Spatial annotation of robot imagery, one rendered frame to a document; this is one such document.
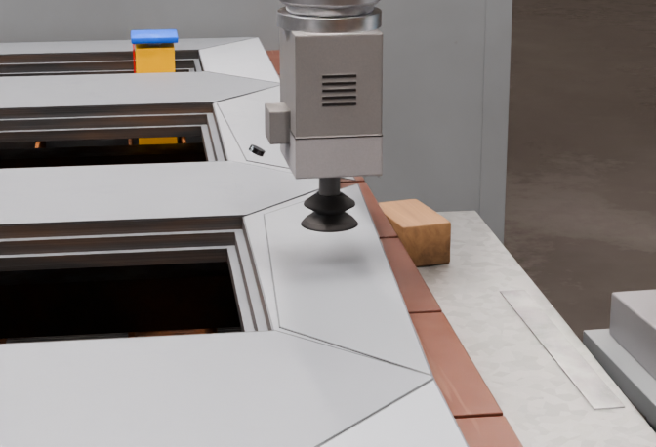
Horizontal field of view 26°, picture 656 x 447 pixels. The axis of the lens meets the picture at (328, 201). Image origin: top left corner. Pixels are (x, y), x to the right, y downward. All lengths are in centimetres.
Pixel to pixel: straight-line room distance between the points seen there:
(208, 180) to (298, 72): 33
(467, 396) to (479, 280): 65
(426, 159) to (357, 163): 115
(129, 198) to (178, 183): 6
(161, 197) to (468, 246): 52
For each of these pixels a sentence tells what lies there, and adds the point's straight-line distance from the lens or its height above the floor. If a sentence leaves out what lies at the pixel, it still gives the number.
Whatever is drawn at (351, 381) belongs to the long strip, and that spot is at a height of 85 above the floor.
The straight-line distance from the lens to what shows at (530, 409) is 125.
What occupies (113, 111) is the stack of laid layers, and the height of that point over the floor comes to 84.
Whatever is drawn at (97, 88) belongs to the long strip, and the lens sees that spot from 172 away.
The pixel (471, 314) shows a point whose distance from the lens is 146.
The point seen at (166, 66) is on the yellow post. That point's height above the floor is 85.
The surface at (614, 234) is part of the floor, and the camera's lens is 401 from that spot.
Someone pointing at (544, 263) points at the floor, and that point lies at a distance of 375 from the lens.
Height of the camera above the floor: 120
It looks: 16 degrees down
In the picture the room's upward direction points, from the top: straight up
